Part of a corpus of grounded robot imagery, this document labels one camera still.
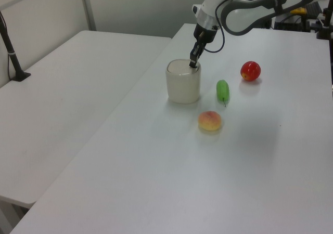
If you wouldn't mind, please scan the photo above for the black camera stand pole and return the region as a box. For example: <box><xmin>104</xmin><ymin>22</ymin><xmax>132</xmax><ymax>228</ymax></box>
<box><xmin>0</xmin><ymin>10</ymin><xmax>31</xmax><ymax>82</ymax></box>

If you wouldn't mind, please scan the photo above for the white side table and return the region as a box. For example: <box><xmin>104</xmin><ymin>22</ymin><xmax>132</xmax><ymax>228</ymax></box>
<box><xmin>0</xmin><ymin>30</ymin><xmax>172</xmax><ymax>209</ymax></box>

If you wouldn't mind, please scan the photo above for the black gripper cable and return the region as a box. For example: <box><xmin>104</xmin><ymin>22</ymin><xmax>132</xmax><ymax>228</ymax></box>
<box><xmin>204</xmin><ymin>0</ymin><xmax>244</xmax><ymax>54</ymax></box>

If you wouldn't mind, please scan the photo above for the yellow handheld meter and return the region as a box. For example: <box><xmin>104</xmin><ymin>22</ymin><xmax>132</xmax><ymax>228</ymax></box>
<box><xmin>289</xmin><ymin>7</ymin><xmax>307</xmax><ymax>16</ymax></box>

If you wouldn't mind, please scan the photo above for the green toy cucumber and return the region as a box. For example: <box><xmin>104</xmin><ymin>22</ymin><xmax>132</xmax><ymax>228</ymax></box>
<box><xmin>216</xmin><ymin>79</ymin><xmax>231</xmax><ymax>108</ymax></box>

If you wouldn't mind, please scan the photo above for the black clamp stand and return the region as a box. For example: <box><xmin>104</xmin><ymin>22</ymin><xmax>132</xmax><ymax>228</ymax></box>
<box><xmin>315</xmin><ymin>7</ymin><xmax>333</xmax><ymax>40</ymax></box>

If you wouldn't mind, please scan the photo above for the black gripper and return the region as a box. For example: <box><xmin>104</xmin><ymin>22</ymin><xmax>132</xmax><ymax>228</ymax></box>
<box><xmin>189</xmin><ymin>23</ymin><xmax>219</xmax><ymax>69</ymax></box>

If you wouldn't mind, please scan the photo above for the grey partition post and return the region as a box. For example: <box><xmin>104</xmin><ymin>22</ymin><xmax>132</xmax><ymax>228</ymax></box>
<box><xmin>79</xmin><ymin>0</ymin><xmax>97</xmax><ymax>32</ymax></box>

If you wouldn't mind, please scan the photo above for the orange pink toy peach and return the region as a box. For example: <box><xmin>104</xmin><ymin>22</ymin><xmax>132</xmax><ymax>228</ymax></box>
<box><xmin>197</xmin><ymin>110</ymin><xmax>222</xmax><ymax>132</ymax></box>

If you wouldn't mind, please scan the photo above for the black keyboard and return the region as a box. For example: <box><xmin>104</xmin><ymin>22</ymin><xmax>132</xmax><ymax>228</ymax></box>
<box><xmin>306</xmin><ymin>2</ymin><xmax>323</xmax><ymax>18</ymax></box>

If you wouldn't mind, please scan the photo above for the red toy apple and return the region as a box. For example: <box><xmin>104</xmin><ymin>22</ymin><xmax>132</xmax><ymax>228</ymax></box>
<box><xmin>240</xmin><ymin>60</ymin><xmax>261</xmax><ymax>82</ymax></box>

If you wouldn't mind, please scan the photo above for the cream garbage bin with lid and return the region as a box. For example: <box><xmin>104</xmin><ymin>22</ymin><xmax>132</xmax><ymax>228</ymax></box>
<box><xmin>165</xmin><ymin>58</ymin><xmax>202</xmax><ymax>105</ymax></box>

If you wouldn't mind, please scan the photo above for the black equipment box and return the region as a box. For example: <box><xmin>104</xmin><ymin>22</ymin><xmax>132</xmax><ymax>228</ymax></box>
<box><xmin>274</xmin><ymin>13</ymin><xmax>311</xmax><ymax>32</ymax></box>

